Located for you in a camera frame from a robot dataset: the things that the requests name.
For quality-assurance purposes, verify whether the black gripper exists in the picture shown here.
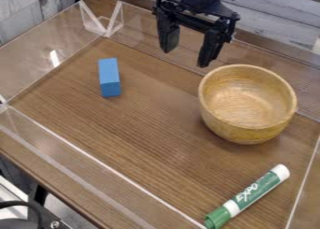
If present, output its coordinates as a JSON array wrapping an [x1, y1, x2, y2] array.
[[154, 0, 240, 67]]

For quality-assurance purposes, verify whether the blue rectangular block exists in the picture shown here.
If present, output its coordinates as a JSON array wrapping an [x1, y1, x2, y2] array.
[[99, 58, 122, 97]]

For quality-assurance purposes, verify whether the brown wooden bowl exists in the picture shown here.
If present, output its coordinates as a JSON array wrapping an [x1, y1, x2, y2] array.
[[198, 64, 297, 145]]

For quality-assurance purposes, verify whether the green Expo marker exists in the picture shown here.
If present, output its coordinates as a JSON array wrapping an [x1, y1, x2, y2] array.
[[203, 165, 291, 229]]

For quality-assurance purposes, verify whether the black table leg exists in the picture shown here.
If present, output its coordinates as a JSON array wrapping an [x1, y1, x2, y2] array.
[[32, 184, 48, 206]]

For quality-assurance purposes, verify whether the clear acrylic tray wall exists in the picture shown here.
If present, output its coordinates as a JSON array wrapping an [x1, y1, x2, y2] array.
[[0, 0, 320, 229]]

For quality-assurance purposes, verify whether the black cable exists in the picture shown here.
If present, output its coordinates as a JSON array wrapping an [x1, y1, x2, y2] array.
[[0, 200, 45, 229]]

